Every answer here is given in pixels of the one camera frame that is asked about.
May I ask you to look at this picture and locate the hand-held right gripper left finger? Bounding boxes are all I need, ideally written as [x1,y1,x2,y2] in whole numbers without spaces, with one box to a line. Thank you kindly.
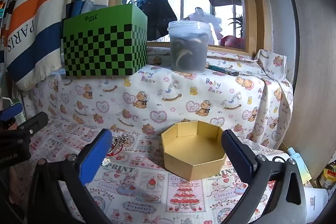
[28,129,114,224]

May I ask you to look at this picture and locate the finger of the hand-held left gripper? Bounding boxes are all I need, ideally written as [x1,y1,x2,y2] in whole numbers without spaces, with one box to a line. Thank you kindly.
[0,103,24,122]
[15,112,49,137]

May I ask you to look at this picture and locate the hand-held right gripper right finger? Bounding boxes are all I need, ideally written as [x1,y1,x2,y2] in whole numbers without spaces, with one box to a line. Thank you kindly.
[221,130,307,224]

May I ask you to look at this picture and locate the red string bracelet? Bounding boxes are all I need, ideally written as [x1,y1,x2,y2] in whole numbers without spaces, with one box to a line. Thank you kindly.
[108,139,124,157]

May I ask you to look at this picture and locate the silver chain keyring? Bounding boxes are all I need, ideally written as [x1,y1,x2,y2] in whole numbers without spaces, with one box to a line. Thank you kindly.
[118,134,132,146]

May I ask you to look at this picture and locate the gold octagonal box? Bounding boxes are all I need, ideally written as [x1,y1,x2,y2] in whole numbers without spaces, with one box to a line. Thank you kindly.
[161,120,227,181]

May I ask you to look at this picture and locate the pink cartoon print cloth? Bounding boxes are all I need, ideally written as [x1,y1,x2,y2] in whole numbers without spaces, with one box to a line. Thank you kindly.
[10,116,288,224]

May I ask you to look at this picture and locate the pale blue lotion tube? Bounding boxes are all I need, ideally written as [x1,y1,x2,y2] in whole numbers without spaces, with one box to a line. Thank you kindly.
[287,147,312,186]

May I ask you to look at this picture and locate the bear print cloth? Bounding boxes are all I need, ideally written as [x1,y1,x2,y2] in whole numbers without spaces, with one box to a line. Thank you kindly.
[16,47,294,152]

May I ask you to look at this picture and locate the green and black lighter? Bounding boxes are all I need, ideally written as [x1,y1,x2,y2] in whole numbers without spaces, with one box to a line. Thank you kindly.
[208,64,240,77]

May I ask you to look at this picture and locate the white paper card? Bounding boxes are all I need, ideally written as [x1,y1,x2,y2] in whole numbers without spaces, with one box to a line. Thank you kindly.
[303,187,329,223]

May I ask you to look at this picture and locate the jar with red label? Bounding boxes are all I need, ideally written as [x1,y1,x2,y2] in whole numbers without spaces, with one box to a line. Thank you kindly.
[318,159,336,189]

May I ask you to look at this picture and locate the striped curtain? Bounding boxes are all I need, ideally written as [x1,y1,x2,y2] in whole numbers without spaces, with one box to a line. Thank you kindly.
[0,0,119,91]

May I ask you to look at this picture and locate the green checkered box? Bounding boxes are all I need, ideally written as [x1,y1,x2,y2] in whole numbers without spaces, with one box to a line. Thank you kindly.
[62,4,148,78]

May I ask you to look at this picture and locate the clear plastic bucket with lid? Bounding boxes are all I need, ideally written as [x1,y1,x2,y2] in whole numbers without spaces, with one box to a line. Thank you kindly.
[168,20,211,73]

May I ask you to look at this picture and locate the red round object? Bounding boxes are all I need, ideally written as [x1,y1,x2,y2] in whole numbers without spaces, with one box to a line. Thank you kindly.
[220,35,246,49]

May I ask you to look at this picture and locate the green potted plant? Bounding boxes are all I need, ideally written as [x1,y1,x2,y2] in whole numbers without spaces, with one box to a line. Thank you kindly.
[228,13,245,37]

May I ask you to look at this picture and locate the pink and white bag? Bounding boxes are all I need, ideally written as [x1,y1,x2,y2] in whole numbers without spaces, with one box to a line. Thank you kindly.
[187,7,224,44]

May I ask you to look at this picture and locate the black hanging garment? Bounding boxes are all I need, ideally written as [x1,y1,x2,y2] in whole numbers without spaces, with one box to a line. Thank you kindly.
[136,0,178,41]

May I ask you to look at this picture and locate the wooden window frame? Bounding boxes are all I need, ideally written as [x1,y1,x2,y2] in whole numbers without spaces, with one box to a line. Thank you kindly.
[108,0,266,57]

